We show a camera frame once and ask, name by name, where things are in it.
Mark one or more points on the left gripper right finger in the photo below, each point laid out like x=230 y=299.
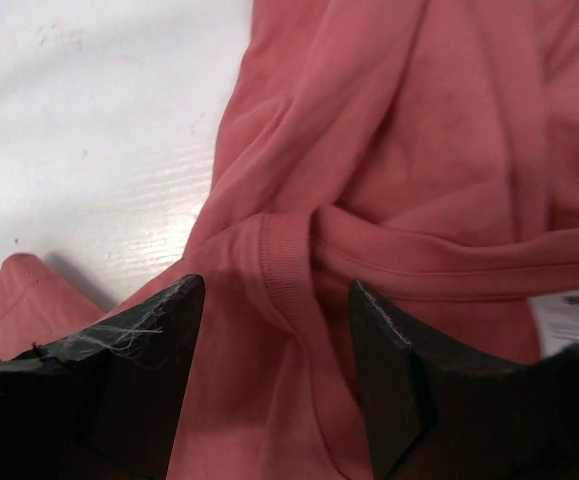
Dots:
x=436 y=408

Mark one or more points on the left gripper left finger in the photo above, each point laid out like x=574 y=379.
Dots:
x=103 y=403

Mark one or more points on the red t shirt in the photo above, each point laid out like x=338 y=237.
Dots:
x=428 y=149

